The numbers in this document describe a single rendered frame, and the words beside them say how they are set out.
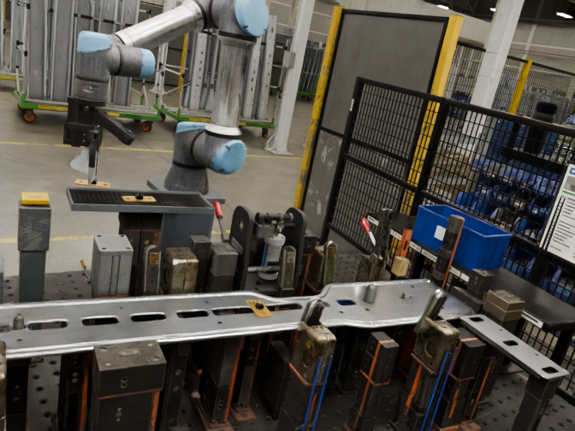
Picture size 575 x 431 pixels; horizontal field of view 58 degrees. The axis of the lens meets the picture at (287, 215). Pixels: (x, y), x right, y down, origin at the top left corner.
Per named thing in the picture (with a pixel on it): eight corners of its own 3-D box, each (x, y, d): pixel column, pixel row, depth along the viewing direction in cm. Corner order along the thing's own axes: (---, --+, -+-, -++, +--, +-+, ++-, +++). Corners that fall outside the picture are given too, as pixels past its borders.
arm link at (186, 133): (192, 155, 183) (198, 117, 179) (217, 166, 175) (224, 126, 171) (164, 156, 174) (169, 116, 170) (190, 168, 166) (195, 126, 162)
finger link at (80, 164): (69, 180, 132) (73, 144, 129) (94, 184, 133) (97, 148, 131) (68, 183, 129) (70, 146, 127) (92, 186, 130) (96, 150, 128)
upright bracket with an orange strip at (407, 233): (371, 353, 177) (410, 216, 162) (370, 351, 178) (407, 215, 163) (378, 352, 179) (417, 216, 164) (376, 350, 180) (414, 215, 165)
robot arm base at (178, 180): (157, 181, 180) (160, 153, 177) (197, 182, 188) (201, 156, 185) (174, 196, 168) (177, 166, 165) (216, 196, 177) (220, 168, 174)
